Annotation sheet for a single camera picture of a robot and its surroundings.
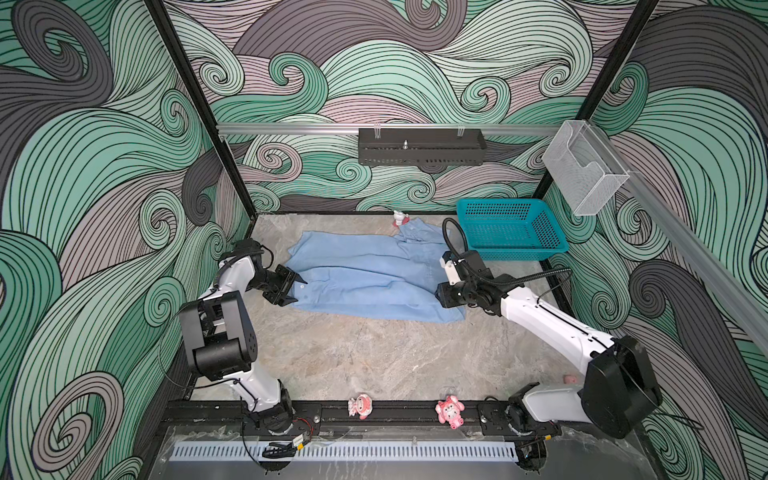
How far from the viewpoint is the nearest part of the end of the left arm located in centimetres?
79

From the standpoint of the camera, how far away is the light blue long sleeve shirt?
3.06ft

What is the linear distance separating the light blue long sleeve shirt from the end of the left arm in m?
0.09
